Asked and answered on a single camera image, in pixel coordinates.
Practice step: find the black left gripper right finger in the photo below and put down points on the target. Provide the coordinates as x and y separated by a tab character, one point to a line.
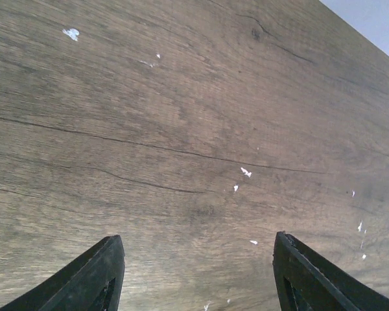
305	280

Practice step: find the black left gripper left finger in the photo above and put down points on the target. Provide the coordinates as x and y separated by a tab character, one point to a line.
93	281

